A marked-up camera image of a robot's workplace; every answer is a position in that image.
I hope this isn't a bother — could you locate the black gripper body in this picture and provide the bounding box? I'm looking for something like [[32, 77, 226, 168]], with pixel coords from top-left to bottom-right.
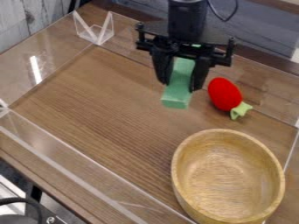
[[135, 20, 236, 67]]

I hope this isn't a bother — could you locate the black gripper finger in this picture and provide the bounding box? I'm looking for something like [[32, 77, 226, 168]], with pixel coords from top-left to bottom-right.
[[152, 50, 174, 85], [190, 56, 211, 92]]

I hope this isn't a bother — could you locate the green rectangular block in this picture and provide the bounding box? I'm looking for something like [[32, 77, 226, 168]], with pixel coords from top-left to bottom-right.
[[162, 58, 195, 109]]

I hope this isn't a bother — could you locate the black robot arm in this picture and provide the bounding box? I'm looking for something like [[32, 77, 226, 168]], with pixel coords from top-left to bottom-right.
[[135, 0, 239, 92]]

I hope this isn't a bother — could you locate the brown wooden bowl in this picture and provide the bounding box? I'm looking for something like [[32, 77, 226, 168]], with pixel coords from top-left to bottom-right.
[[171, 129, 286, 224]]

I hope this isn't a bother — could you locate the red plush strawberry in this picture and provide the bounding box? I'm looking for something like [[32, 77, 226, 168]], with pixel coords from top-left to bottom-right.
[[208, 77, 254, 120]]

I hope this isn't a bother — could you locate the black table leg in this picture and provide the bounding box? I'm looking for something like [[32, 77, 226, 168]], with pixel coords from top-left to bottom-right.
[[25, 184, 43, 202]]

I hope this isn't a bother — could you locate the clear acrylic corner bracket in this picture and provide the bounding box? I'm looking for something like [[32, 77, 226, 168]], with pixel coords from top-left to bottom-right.
[[72, 11, 115, 46]]

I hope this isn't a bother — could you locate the clear acrylic tray wall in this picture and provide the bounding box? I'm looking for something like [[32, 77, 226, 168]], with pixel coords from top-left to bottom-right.
[[0, 17, 299, 224]]

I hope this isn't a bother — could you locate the black cable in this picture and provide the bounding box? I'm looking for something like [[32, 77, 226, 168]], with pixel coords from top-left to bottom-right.
[[0, 198, 39, 220]]

